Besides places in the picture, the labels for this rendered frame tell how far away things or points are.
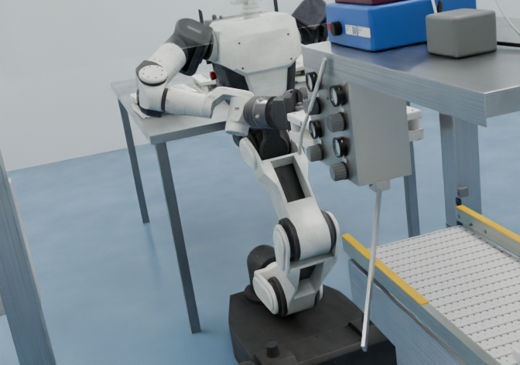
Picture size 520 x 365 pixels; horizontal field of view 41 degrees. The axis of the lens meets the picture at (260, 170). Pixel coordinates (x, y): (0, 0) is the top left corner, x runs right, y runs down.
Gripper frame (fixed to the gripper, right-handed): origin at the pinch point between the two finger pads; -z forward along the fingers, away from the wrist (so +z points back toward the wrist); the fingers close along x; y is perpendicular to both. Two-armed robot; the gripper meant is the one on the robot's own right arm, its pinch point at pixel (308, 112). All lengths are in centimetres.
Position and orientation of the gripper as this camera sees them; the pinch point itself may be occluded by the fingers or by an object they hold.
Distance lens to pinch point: 182.1
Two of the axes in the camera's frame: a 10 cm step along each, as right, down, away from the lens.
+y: -6.0, 3.0, -7.4
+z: -7.8, -0.6, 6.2
